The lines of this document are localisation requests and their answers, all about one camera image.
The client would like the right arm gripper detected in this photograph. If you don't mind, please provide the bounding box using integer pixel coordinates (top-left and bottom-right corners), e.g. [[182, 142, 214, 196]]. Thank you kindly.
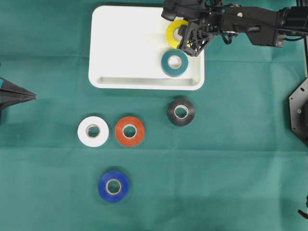
[[177, 0, 260, 58]]

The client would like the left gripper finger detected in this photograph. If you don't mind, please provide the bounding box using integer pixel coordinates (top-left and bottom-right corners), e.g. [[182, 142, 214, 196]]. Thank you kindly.
[[0, 95, 36, 114], [0, 78, 36, 98]]

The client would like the yellow tape roll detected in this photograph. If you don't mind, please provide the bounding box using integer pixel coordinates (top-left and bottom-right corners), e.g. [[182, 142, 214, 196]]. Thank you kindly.
[[166, 20, 188, 49]]

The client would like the teal tape roll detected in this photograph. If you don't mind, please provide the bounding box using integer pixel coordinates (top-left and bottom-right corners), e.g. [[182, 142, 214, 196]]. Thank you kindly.
[[161, 49, 188, 77]]

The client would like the white tape roll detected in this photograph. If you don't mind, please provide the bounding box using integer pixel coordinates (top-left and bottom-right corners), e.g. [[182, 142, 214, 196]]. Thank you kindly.
[[77, 116, 109, 147]]

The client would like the red tape roll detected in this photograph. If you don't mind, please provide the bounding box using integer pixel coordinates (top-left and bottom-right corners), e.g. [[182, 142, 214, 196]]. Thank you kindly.
[[115, 116, 145, 147]]

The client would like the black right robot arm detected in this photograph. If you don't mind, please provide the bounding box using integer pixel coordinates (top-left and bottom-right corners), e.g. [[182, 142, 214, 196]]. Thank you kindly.
[[162, 0, 308, 57]]

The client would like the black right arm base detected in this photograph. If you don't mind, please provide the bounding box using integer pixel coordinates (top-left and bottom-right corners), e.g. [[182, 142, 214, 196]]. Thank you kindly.
[[289, 78, 308, 145]]

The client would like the white plastic tray case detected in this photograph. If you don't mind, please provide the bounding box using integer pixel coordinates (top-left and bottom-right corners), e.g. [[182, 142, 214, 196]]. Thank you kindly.
[[89, 5, 205, 90]]

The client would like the black tape roll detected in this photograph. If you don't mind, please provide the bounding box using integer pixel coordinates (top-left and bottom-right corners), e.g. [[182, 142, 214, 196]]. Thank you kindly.
[[167, 98, 195, 127]]

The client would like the blue tape roll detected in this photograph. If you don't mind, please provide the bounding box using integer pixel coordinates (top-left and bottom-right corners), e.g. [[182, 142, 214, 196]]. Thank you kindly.
[[98, 171, 130, 203]]

